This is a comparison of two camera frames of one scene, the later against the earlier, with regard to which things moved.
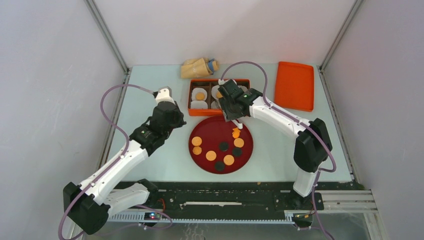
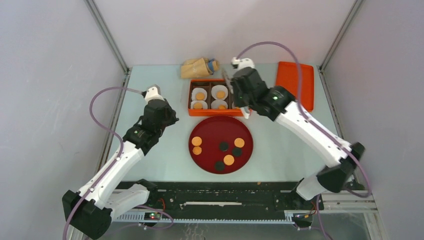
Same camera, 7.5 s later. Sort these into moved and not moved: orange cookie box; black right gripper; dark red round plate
Moved: black right gripper
Not moved: orange cookie box; dark red round plate
